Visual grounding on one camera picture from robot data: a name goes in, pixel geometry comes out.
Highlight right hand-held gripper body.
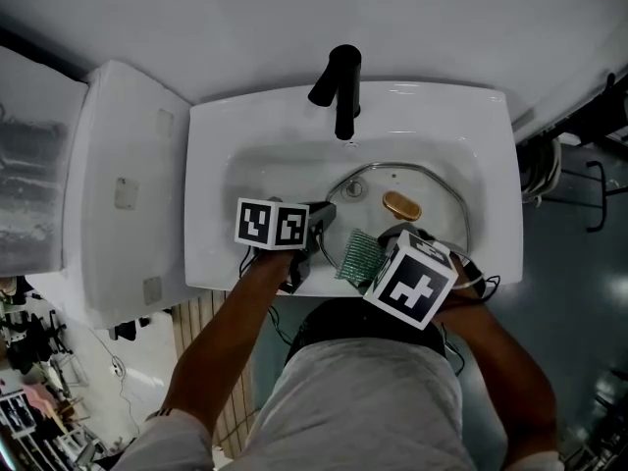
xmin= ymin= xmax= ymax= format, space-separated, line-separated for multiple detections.
xmin=362 ymin=227 xmax=461 ymax=332

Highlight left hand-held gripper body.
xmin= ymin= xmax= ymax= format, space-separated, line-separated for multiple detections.
xmin=234 ymin=196 xmax=319 ymax=294

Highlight glass pot lid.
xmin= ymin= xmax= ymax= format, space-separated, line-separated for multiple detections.
xmin=325 ymin=161 xmax=473 ymax=275

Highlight green scrub sponge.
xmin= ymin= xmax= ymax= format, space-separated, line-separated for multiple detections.
xmin=334 ymin=228 xmax=388 ymax=285

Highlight person's left forearm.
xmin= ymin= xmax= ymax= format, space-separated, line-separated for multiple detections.
xmin=160 ymin=247 xmax=297 ymax=429

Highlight person's right forearm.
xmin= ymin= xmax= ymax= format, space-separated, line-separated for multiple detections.
xmin=431 ymin=255 xmax=561 ymax=463

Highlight metal sink drain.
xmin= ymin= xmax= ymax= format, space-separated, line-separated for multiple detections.
xmin=342 ymin=176 xmax=368 ymax=200

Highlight white wristband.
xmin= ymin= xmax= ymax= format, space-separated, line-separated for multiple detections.
xmin=449 ymin=256 xmax=486 ymax=291

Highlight white ceramic sink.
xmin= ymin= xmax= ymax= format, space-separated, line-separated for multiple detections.
xmin=184 ymin=79 xmax=524 ymax=298

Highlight person's black trousers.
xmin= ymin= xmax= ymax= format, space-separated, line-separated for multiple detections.
xmin=286 ymin=296 xmax=448 ymax=368

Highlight black faucet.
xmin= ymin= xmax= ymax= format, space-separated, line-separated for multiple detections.
xmin=307 ymin=43 xmax=364 ymax=141

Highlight person's grey shirt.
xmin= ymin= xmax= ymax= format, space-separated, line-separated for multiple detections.
xmin=111 ymin=336 xmax=566 ymax=471

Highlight wooden slatted panel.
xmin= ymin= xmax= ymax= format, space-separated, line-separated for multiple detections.
xmin=171 ymin=290 xmax=260 ymax=459

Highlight black metal stand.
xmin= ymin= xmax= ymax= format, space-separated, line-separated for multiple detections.
xmin=557 ymin=159 xmax=628 ymax=234

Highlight cluttered storage rack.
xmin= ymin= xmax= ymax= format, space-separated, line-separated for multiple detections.
xmin=0 ymin=275 xmax=107 ymax=471

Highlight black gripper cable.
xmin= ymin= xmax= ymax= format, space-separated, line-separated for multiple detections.
xmin=439 ymin=273 xmax=502 ymax=377
xmin=237 ymin=250 xmax=295 ymax=347

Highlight white coiled hose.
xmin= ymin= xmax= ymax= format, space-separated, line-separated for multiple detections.
xmin=519 ymin=134 xmax=563 ymax=208

